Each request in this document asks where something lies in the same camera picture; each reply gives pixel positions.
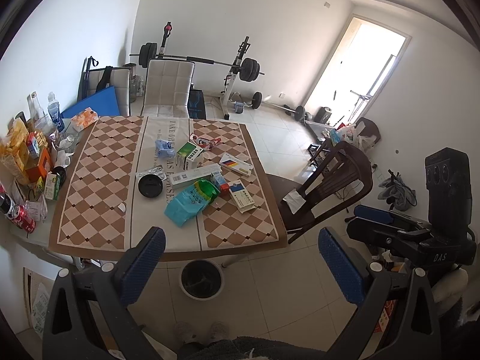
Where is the teal green plastic bag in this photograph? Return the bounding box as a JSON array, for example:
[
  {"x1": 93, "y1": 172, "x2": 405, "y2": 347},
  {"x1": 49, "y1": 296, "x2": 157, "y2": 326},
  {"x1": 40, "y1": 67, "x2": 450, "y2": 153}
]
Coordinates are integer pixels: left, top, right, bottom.
[{"x1": 164, "y1": 179, "x2": 220, "y2": 227}]

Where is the white blue medicine box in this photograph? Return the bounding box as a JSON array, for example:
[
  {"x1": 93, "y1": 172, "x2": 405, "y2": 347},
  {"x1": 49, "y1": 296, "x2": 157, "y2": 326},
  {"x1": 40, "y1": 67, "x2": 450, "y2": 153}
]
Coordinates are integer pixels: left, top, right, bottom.
[{"x1": 228, "y1": 180, "x2": 256, "y2": 213}]

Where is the white box german flag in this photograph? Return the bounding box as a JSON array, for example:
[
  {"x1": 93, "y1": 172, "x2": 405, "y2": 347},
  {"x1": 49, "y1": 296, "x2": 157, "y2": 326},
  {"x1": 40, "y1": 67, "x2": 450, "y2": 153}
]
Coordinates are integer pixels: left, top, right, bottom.
[{"x1": 219, "y1": 153, "x2": 253, "y2": 176}]

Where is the blue red small box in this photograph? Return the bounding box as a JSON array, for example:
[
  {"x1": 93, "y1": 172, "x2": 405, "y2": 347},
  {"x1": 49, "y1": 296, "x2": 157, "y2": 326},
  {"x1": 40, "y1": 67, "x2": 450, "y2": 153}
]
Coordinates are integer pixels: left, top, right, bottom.
[{"x1": 210, "y1": 171, "x2": 230, "y2": 195}]

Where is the long white toothpaste box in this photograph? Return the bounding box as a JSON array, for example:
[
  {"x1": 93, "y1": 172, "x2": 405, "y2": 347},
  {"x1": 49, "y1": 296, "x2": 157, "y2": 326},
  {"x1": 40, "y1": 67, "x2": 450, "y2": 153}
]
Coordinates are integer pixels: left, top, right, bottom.
[{"x1": 168, "y1": 163, "x2": 221, "y2": 189}]

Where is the green white medicine box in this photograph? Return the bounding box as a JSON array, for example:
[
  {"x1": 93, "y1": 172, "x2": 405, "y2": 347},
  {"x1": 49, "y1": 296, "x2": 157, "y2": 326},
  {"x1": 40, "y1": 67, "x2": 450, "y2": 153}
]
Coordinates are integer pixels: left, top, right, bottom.
[{"x1": 175, "y1": 141, "x2": 203, "y2": 171}]

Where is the red white snack wrapper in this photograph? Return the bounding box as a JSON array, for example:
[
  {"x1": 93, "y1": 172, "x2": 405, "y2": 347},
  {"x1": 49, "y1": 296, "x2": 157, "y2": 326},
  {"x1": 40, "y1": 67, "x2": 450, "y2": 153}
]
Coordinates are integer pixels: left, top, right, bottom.
[{"x1": 190, "y1": 133, "x2": 221, "y2": 151}]

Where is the white round trash bin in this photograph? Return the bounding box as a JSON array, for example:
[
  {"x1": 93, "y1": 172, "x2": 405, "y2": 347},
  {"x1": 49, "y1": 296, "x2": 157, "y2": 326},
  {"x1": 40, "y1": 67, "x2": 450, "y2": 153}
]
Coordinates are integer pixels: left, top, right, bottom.
[{"x1": 179, "y1": 259, "x2": 224, "y2": 302}]

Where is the black speaker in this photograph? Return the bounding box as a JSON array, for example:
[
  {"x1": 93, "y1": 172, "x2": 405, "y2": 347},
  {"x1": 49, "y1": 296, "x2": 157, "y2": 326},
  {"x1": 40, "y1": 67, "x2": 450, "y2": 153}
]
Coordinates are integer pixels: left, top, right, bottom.
[{"x1": 425, "y1": 147, "x2": 473, "y2": 228}]

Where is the dark brown wooden chair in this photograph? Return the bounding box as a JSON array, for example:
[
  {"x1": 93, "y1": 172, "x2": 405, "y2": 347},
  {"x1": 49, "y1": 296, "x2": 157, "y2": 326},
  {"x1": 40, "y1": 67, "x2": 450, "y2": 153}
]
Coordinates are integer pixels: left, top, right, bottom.
[{"x1": 268, "y1": 141, "x2": 374, "y2": 244}]

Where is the left fuzzy slipper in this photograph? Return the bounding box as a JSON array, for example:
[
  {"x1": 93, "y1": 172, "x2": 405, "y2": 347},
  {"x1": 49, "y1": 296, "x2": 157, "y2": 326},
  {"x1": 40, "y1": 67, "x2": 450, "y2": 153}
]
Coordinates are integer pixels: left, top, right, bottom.
[{"x1": 174, "y1": 322, "x2": 198, "y2": 345}]

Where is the fuzzy slipper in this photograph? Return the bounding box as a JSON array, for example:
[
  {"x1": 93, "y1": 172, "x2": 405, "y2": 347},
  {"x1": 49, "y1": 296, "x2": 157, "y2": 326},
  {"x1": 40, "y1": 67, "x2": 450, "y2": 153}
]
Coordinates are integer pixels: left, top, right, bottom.
[
  {"x1": 174, "y1": 322, "x2": 198, "y2": 345},
  {"x1": 208, "y1": 322, "x2": 230, "y2": 344}
]

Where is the red cola can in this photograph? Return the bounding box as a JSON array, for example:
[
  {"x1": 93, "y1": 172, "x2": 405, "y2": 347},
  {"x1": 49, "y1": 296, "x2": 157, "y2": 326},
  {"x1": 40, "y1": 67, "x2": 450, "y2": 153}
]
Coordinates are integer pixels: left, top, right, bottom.
[{"x1": 11, "y1": 205, "x2": 36, "y2": 234}]

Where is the cola bottle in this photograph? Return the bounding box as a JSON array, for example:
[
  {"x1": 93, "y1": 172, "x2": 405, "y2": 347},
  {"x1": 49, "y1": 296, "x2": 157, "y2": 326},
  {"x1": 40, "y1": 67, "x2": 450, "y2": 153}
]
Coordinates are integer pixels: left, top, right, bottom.
[{"x1": 0, "y1": 185, "x2": 16, "y2": 219}]

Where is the right fuzzy slipper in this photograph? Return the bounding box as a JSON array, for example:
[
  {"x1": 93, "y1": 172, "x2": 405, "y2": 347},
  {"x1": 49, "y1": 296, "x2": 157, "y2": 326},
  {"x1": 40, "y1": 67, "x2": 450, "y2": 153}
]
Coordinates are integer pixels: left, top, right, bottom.
[{"x1": 208, "y1": 322, "x2": 230, "y2": 344}]

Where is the green white carton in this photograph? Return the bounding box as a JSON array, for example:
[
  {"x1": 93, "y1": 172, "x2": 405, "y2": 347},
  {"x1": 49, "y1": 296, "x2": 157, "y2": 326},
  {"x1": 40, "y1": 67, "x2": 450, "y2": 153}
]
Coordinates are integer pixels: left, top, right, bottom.
[{"x1": 44, "y1": 172, "x2": 61, "y2": 201}]

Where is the orange box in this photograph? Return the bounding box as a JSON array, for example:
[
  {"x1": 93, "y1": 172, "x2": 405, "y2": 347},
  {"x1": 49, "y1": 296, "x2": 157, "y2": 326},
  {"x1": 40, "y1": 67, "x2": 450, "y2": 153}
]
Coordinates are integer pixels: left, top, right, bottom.
[{"x1": 25, "y1": 148, "x2": 53, "y2": 183}]

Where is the black round lid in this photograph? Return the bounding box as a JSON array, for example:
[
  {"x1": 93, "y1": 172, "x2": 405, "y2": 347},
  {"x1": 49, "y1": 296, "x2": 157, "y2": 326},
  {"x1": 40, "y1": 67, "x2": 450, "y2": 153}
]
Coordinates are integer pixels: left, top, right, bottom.
[{"x1": 138, "y1": 174, "x2": 164, "y2": 198}]

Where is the barbell on floor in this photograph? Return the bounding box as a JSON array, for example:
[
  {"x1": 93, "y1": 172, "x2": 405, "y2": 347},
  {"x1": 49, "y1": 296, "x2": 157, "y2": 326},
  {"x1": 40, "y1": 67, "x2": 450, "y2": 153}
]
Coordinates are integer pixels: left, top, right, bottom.
[{"x1": 241, "y1": 91, "x2": 307, "y2": 121}]

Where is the silver foil blister pack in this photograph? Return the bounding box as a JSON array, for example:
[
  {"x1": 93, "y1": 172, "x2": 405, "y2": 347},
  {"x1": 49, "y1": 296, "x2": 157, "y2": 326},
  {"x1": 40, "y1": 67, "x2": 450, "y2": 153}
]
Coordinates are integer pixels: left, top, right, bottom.
[{"x1": 136, "y1": 165, "x2": 167, "y2": 180}]

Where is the yellow snack bag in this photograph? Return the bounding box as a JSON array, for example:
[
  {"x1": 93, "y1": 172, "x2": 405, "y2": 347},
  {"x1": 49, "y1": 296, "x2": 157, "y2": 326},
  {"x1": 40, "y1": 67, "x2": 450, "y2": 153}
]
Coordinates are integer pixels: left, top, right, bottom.
[{"x1": 1, "y1": 119, "x2": 29, "y2": 185}]

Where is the checkered brown table mat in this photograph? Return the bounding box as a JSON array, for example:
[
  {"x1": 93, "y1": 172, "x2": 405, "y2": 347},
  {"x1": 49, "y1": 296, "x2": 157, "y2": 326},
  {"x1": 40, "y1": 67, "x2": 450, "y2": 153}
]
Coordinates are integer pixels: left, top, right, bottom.
[{"x1": 48, "y1": 116, "x2": 287, "y2": 261}]

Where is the blue crumpled glove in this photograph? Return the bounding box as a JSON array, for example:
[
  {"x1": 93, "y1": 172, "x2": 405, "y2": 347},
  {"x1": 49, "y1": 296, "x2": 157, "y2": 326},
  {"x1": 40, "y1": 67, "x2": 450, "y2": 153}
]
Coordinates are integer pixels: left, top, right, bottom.
[{"x1": 155, "y1": 139, "x2": 176, "y2": 158}]

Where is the orange tissue pack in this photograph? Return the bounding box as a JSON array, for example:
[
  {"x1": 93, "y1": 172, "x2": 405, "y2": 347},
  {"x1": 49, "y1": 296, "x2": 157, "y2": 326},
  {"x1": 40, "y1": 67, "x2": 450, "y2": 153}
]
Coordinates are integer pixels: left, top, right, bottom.
[{"x1": 71, "y1": 107, "x2": 98, "y2": 132}]

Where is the blue water bottle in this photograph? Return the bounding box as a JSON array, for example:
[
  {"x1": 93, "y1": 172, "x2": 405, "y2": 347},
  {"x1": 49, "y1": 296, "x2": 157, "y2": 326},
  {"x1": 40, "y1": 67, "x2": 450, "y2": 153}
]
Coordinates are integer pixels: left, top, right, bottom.
[{"x1": 47, "y1": 92, "x2": 65, "y2": 133}]

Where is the blue foam board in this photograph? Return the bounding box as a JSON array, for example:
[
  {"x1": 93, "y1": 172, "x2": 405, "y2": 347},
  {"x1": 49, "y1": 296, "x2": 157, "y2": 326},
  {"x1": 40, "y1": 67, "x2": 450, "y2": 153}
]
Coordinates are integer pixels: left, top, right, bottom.
[{"x1": 61, "y1": 86, "x2": 120, "y2": 119}]

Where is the white padded chair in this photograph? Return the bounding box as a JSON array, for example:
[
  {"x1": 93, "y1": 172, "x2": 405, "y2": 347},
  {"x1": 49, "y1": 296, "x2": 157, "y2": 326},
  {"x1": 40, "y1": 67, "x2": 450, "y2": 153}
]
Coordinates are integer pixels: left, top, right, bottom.
[
  {"x1": 87, "y1": 67, "x2": 131, "y2": 116},
  {"x1": 142, "y1": 59, "x2": 194, "y2": 118}
]

